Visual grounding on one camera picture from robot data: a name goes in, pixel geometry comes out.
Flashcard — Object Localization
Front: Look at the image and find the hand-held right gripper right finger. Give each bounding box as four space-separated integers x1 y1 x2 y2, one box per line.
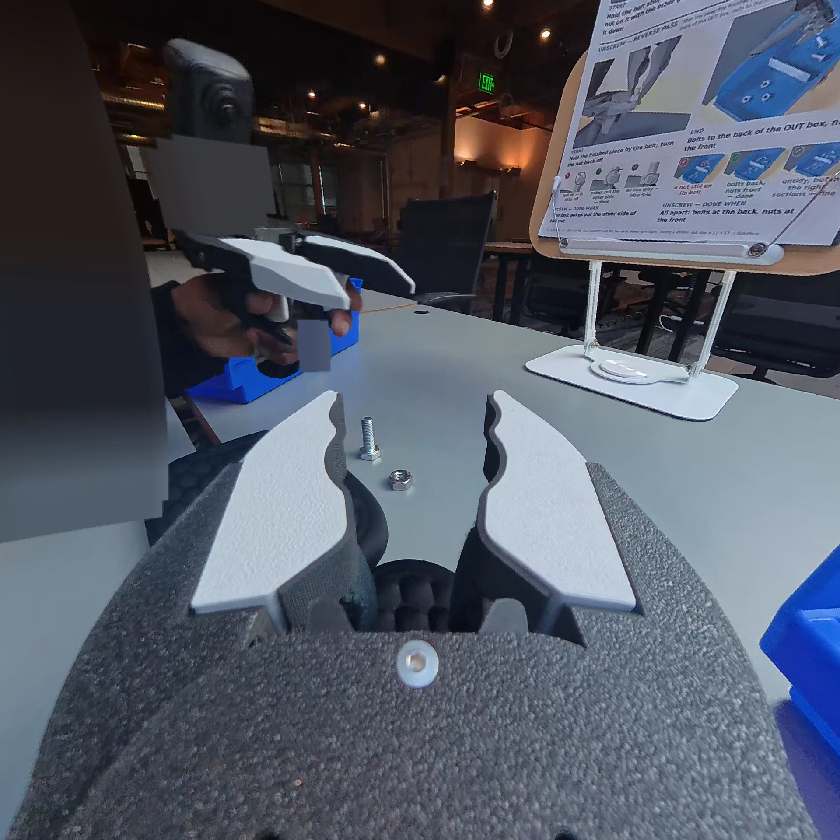
459 390 639 636

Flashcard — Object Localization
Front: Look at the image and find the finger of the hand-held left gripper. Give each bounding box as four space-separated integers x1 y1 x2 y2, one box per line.
298 235 417 299
218 236 353 311

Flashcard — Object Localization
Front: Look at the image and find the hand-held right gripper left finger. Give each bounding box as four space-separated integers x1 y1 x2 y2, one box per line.
189 390 380 634

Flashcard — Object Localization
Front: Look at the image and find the blue divided parts bin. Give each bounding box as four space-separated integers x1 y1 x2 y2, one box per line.
187 277 363 404

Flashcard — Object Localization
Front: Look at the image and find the blue plastic bin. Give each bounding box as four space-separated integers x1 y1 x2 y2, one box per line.
760 545 840 756

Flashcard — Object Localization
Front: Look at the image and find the person's left forearm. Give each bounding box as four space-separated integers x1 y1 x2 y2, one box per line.
150 282 231 398

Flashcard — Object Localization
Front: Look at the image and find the person's left hand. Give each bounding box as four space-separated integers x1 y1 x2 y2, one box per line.
167 272 363 368

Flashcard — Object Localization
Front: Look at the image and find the black honeycomb wrist pad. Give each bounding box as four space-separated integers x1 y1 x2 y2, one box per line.
146 430 389 568
371 558 460 632

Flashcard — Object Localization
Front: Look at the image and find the black office chair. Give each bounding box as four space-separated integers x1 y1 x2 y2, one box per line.
525 259 624 329
397 192 498 312
712 269 840 382

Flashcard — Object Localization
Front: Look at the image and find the wooden display board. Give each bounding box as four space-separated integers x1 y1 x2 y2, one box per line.
528 0 840 277

